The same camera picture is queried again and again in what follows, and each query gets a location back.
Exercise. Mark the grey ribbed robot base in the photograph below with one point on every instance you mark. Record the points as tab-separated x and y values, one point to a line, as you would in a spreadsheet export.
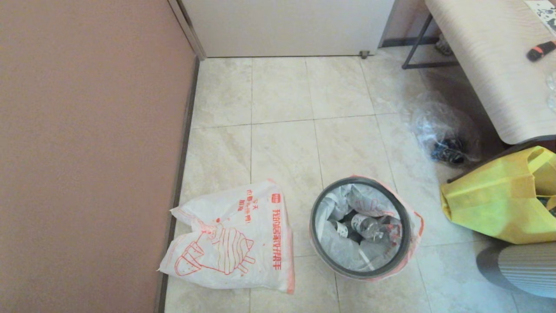
525	269

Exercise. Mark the clear plastic bag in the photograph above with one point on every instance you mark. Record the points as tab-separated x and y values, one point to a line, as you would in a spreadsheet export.
430	126

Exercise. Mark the dark items in clear bag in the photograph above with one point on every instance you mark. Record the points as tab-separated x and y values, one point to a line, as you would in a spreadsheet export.
451	154

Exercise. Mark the yellow non-woven bag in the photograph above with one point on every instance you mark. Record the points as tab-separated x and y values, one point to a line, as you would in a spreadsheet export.
491	204

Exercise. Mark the dark bottle white label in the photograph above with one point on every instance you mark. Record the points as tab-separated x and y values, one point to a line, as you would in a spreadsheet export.
341	229

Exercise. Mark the clear plastic bottle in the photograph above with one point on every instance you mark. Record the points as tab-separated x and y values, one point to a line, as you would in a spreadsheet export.
367	226

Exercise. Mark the white door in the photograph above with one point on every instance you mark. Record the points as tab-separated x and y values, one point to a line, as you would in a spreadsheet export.
286	26

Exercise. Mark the small metal door stopper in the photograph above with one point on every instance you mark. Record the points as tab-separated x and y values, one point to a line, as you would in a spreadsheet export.
364	54

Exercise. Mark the beige table with metal legs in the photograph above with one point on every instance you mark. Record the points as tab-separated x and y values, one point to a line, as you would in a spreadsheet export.
430	65

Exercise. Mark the small white object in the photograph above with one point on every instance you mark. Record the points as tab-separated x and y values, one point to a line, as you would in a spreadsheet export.
444	45

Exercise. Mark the black and red marker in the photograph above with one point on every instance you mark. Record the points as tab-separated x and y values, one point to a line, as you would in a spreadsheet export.
541	50

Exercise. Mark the black-printed white paper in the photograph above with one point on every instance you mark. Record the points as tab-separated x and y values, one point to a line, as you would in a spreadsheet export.
545	11

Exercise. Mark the grey door frame post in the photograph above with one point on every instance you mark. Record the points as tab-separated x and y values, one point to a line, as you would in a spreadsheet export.
186	26

